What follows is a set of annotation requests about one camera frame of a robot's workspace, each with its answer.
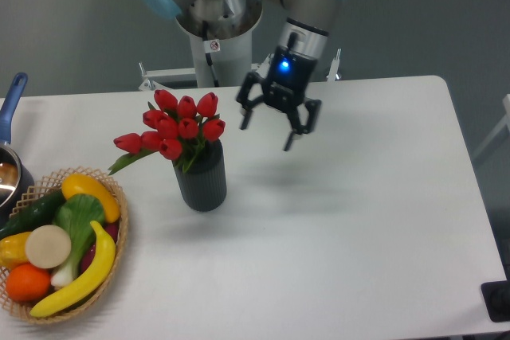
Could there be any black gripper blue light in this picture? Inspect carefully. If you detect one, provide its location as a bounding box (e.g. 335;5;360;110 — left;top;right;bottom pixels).
236;46;322;151

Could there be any red tulip bouquet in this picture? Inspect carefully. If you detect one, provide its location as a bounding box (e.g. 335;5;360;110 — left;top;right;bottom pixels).
108;90;226;174

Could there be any dark grey ribbed vase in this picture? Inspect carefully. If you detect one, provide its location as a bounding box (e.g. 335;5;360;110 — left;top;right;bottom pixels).
174;140;227;212

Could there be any purple eggplant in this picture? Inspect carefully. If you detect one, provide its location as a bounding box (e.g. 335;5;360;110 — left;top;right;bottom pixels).
80;222;119;274

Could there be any green bok choy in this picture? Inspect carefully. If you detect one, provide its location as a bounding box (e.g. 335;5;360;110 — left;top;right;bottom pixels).
51;193;105;289

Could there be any woven wicker basket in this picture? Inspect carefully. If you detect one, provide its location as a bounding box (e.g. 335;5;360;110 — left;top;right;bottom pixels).
1;166;129;325

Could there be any green cucumber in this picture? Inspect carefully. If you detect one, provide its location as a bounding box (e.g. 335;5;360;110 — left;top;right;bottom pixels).
1;190;65;239

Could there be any yellow banana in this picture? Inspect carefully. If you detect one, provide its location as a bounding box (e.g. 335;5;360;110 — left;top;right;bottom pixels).
29;221;116;319

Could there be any beige round disc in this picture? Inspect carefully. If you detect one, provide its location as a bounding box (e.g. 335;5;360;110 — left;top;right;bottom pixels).
25;225;72;269

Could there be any black device at table edge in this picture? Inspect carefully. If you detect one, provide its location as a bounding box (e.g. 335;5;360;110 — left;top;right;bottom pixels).
481;280;509;322

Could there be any yellow bell pepper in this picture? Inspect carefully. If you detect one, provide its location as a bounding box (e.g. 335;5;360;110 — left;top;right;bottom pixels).
1;232;31;269

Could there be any orange fruit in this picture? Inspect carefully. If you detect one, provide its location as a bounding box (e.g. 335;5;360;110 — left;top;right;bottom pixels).
6;264;51;303

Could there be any white frame at right edge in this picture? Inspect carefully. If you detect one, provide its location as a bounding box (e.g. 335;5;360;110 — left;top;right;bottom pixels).
471;94;509;166

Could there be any blue handled saucepan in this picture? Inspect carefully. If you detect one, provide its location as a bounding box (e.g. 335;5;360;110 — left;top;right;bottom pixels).
1;72;34;227

